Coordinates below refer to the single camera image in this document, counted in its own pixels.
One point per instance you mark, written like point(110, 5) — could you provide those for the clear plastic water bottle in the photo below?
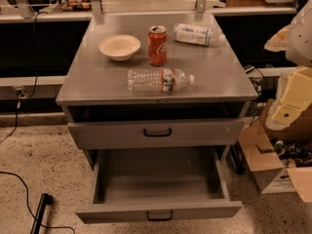
point(162, 80)

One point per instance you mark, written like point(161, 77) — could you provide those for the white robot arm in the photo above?
point(294, 93)

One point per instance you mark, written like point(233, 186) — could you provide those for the grey closed upper drawer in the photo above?
point(170, 133)

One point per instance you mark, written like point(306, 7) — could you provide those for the grey metal drawer cabinet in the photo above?
point(114, 98)

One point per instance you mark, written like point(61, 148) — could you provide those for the grey open lower drawer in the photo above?
point(158, 184)

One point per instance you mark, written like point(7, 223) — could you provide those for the open cardboard box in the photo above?
point(271, 175)

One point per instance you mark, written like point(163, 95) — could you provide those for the orange soda can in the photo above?
point(157, 45)

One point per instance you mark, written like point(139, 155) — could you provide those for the white paper bowl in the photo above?
point(119, 47)

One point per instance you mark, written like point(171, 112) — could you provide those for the black bar on floor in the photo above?
point(45, 200)

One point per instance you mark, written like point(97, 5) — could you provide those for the grey middle shelf post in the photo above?
point(97, 11)

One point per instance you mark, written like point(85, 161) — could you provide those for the wall power outlet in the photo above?
point(20, 92)

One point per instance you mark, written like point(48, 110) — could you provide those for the grey left shelf post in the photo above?
point(25, 9)

